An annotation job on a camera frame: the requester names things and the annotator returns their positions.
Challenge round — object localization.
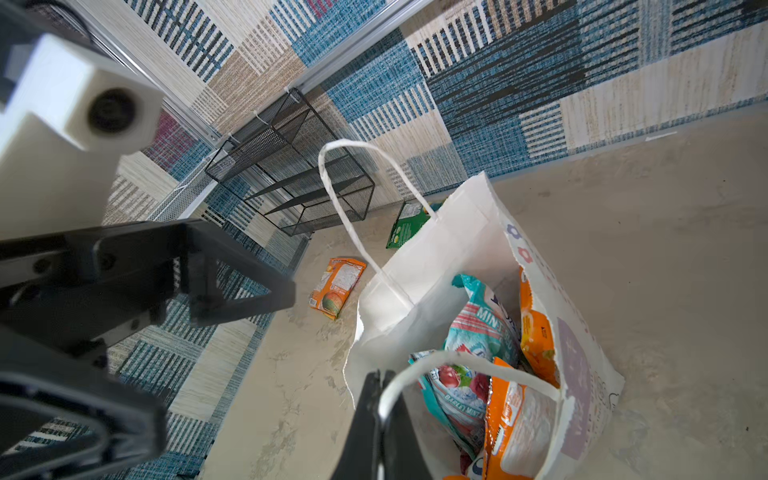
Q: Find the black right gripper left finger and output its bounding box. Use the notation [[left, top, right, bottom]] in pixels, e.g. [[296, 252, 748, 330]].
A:
[[331, 370, 382, 480]]

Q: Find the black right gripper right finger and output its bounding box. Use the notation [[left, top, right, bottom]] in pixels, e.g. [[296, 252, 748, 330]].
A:
[[382, 394, 432, 480]]

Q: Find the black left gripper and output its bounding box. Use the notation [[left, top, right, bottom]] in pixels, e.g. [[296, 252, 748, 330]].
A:
[[1, 220, 296, 479]]

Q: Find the white paper bag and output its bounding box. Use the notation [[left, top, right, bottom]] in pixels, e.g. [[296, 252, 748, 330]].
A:
[[334, 173, 625, 479]]

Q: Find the teal candy bag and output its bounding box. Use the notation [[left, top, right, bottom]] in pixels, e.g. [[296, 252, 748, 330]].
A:
[[419, 274, 522, 458]]

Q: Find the orange snack bag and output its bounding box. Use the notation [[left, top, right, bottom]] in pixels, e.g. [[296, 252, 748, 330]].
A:
[[482, 270, 560, 479], [309, 257, 367, 320]]

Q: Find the small green snack bag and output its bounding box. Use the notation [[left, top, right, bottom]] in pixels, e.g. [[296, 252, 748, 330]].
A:
[[386, 200, 431, 249]]

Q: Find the white wire mesh basket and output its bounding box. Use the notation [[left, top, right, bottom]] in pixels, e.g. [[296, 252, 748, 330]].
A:
[[148, 165, 217, 222]]

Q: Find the black wire shelf rack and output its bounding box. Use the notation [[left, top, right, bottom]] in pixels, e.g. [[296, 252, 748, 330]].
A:
[[205, 89, 341, 236]]

